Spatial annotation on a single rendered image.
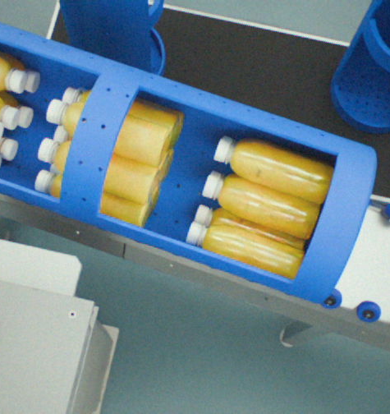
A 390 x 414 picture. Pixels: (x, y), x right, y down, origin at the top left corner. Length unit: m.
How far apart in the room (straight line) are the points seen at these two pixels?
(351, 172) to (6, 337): 0.58
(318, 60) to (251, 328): 0.90
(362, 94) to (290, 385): 0.96
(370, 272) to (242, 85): 1.09
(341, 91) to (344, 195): 1.29
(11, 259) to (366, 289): 0.67
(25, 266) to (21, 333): 0.14
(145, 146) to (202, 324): 1.21
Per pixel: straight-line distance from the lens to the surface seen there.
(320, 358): 2.34
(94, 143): 1.13
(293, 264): 1.23
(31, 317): 1.08
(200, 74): 2.37
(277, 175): 1.22
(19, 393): 1.08
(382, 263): 1.44
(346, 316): 1.41
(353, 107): 2.38
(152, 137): 1.16
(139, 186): 1.19
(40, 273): 1.17
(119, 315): 2.30
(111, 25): 1.87
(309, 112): 2.36
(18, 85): 1.30
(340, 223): 1.12
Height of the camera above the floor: 2.28
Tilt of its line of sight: 75 degrees down
